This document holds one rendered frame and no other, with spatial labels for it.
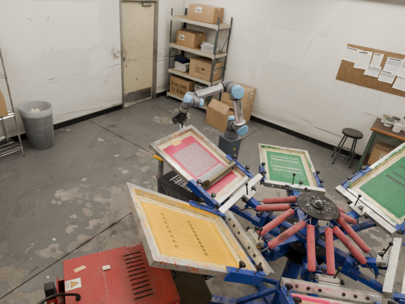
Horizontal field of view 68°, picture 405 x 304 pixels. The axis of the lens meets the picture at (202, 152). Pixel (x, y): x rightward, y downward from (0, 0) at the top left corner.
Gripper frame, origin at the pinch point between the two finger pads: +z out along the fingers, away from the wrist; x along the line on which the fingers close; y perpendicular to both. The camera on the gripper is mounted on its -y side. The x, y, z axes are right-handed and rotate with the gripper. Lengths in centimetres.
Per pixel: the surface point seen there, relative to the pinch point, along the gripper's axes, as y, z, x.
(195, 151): 7.2, 11.7, -24.9
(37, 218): -78, 174, 85
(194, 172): -14.2, 12.4, -41.7
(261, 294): -10, 75, -150
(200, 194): -30, 11, -61
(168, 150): -15.7, 11.3, -10.6
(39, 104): 27, 165, 263
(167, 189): -21, 44, -28
